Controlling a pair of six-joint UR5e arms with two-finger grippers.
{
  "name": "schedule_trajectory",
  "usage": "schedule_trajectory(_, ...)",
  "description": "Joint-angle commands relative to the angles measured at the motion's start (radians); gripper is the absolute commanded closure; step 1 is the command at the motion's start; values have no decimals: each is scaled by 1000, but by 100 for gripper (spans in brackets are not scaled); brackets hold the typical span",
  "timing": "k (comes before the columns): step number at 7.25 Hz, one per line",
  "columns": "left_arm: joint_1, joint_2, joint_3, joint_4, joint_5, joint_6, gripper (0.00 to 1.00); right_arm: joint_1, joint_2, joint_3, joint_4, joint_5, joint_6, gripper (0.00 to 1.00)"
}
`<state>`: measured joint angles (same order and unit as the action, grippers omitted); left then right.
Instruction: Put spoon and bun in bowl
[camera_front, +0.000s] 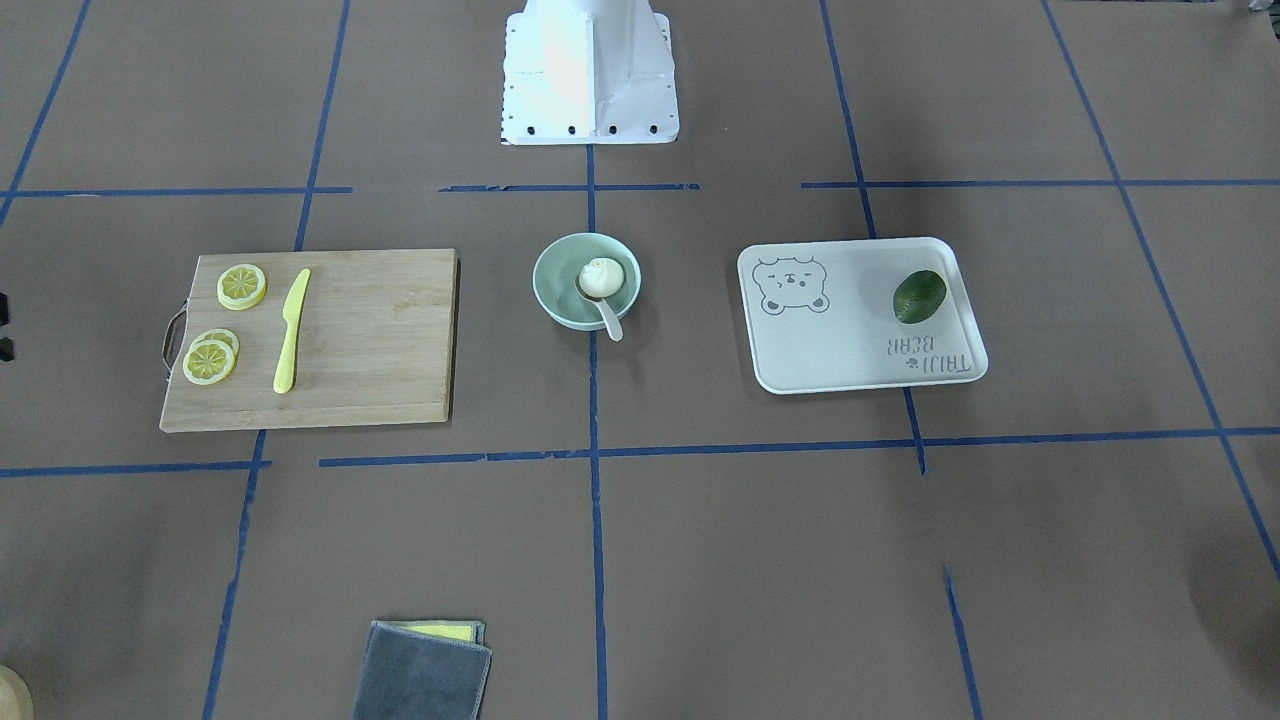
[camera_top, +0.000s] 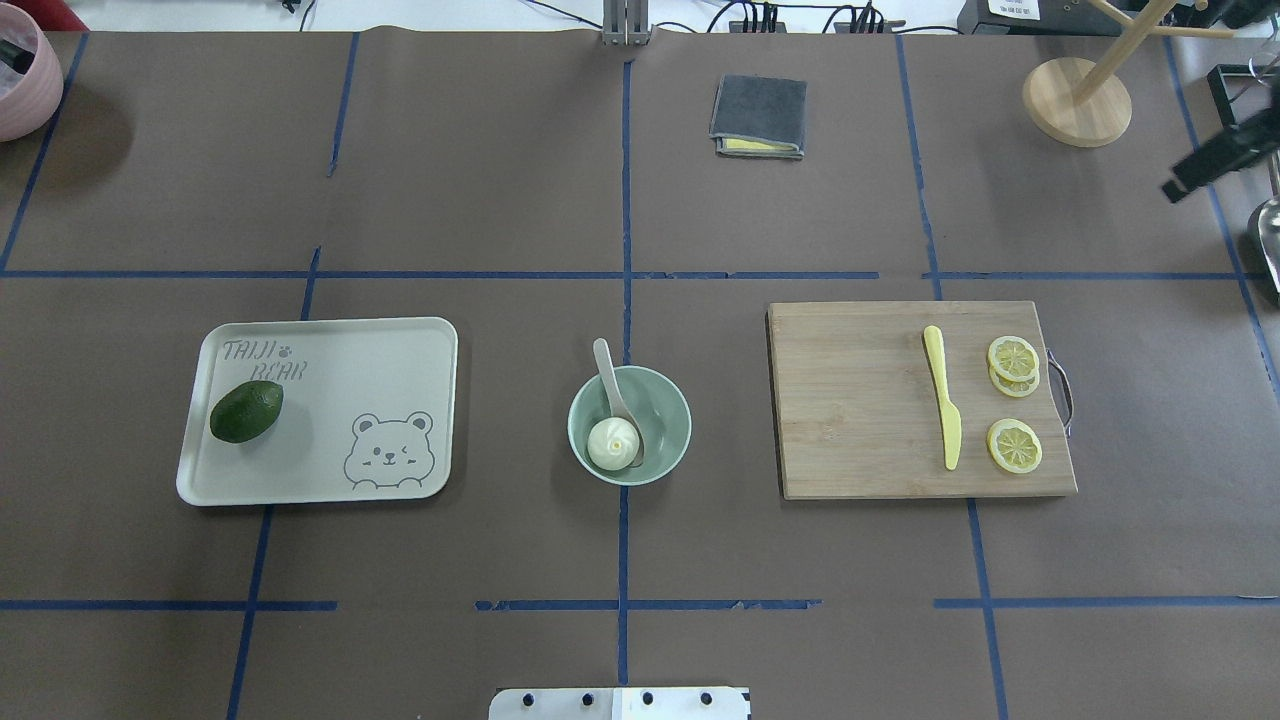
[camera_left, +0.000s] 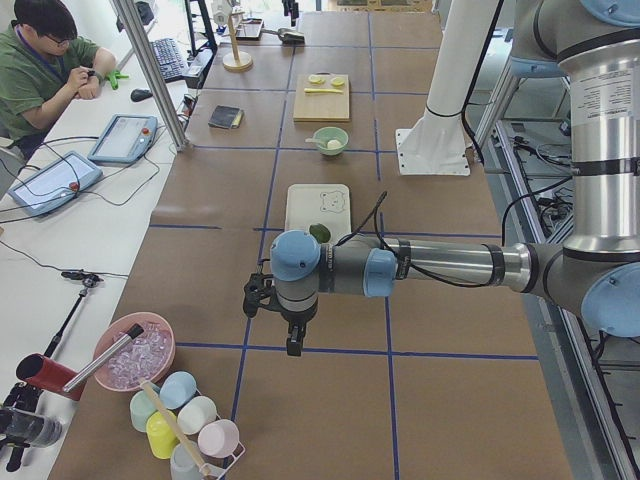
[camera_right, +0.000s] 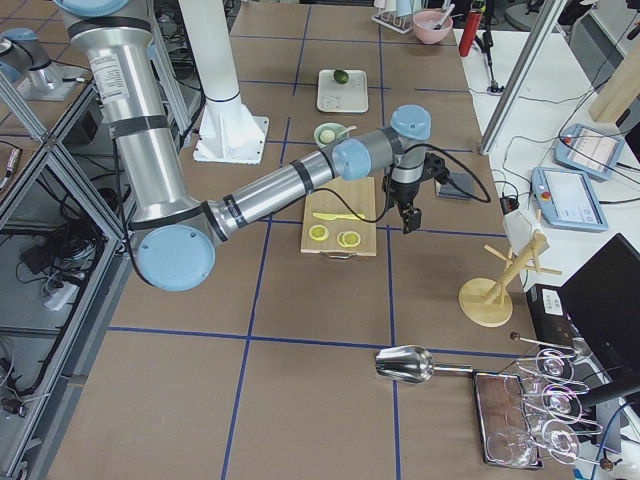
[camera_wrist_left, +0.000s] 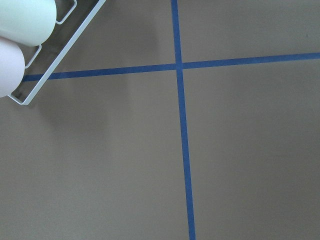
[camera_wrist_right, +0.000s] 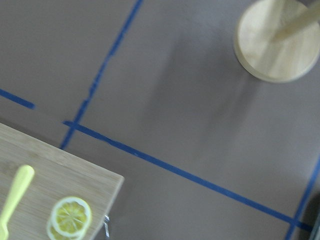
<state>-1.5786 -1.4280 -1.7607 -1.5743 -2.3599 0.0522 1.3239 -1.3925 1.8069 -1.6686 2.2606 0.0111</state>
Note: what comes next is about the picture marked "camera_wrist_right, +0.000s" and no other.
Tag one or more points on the wooden cutting board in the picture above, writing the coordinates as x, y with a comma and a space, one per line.
58, 174

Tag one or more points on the upper lemon slice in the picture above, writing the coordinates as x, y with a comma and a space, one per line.
71, 217

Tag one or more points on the wooden mug tree stand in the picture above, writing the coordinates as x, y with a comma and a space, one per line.
271, 42

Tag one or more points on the yellow plastic knife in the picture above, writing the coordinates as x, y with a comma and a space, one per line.
19, 186

